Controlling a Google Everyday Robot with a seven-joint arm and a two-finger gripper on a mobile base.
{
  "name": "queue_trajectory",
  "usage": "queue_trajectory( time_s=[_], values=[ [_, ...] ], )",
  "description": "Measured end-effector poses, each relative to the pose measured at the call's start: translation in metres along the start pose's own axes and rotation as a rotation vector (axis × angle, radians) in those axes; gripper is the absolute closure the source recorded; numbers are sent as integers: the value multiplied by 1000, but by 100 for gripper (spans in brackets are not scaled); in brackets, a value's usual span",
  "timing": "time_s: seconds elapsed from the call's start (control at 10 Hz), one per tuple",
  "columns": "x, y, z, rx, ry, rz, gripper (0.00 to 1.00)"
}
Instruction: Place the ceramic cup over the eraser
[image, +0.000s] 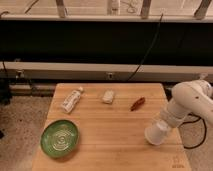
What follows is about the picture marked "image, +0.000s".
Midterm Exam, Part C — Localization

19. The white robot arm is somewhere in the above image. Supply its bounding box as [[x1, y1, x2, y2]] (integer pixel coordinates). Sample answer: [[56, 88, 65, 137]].
[[160, 80, 213, 128]]

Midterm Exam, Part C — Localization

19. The white eraser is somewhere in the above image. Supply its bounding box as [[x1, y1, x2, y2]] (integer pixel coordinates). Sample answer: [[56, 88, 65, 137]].
[[102, 90, 115, 104]]

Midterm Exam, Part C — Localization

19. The white plastic bottle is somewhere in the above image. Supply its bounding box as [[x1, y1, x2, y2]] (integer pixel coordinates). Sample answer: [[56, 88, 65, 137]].
[[61, 87, 84, 113]]

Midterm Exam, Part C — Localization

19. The brown chili pepper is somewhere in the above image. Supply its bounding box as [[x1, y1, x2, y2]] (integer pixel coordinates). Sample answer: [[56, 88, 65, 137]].
[[130, 97, 145, 111]]

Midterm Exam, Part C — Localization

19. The green glass plate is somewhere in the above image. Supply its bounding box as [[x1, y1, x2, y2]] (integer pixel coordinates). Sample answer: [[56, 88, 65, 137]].
[[40, 120, 79, 158]]

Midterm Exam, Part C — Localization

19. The black cable on wall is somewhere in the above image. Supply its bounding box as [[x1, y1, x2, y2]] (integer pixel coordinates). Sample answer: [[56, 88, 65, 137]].
[[125, 13, 165, 83]]

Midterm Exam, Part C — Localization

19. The black cable on floor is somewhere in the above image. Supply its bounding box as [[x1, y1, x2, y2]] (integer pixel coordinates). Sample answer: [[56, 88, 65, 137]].
[[179, 113, 208, 150]]

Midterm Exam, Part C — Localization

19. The grey metal rail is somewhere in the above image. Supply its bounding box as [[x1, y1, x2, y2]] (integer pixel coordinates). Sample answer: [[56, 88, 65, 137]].
[[0, 60, 213, 83]]

